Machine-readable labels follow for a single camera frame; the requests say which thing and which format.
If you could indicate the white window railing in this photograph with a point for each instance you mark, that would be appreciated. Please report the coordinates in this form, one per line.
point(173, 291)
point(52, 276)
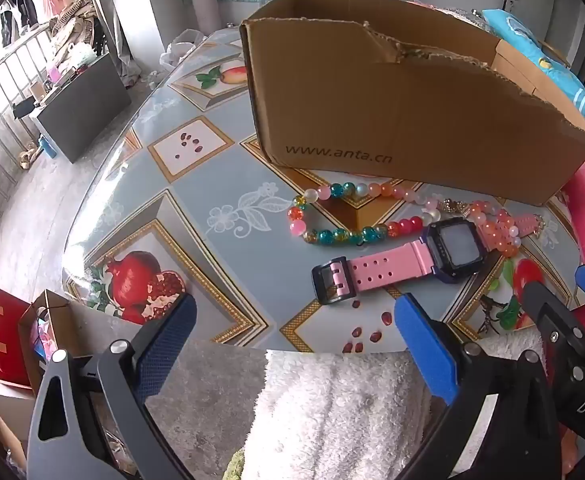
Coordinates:
point(2, 105)

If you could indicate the fruit-print tablecloth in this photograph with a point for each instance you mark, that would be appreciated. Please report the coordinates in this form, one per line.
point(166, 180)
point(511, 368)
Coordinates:
point(197, 185)

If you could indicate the flat cardboard piece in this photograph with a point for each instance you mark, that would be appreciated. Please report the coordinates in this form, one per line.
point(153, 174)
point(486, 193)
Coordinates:
point(7, 435)

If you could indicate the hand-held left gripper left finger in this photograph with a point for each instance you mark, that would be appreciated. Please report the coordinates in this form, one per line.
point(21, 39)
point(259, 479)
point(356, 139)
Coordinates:
point(167, 345)

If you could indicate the blue pillow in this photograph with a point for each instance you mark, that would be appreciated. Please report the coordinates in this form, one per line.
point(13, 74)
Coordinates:
point(532, 40)

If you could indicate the white plastic bag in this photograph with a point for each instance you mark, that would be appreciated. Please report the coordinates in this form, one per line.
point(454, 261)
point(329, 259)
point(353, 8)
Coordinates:
point(180, 47)

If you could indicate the red gift bag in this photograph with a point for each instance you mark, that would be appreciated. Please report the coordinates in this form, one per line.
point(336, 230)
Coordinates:
point(10, 340)

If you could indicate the brown cardboard box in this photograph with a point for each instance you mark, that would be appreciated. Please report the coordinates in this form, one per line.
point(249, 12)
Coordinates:
point(397, 110)

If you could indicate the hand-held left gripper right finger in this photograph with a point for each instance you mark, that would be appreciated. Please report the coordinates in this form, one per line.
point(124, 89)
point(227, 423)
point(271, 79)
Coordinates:
point(425, 350)

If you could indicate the brown paper bag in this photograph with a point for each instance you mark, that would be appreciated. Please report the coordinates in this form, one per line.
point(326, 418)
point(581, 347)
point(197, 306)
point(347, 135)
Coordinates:
point(55, 320)

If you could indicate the white fluffy cloth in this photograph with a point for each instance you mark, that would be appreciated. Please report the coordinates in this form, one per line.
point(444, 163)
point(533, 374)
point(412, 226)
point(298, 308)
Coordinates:
point(332, 410)

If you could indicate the grey cabinet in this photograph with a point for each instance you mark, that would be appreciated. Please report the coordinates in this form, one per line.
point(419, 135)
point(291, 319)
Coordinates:
point(87, 105)

